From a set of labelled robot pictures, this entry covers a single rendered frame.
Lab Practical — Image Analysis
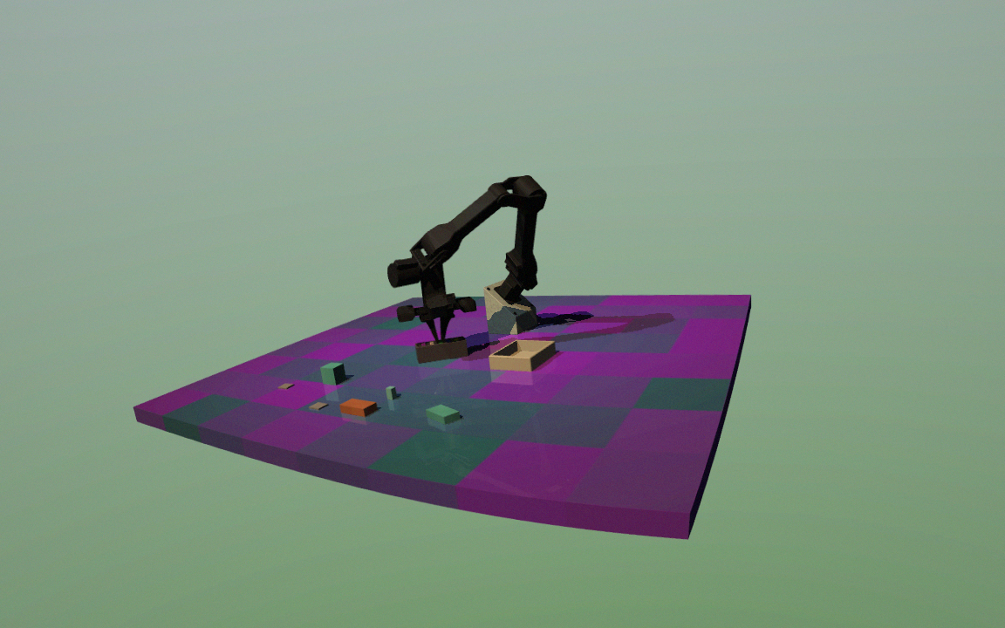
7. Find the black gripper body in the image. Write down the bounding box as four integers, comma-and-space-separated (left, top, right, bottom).
397, 279, 476, 322

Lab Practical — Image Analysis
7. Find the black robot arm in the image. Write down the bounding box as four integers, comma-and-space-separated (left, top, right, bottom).
387, 175, 547, 319

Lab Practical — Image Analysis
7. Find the orange flat block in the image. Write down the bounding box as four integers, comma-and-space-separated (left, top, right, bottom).
339, 399, 378, 417

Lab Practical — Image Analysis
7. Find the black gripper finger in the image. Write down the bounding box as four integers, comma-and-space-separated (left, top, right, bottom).
420, 318, 439, 344
440, 315, 455, 343

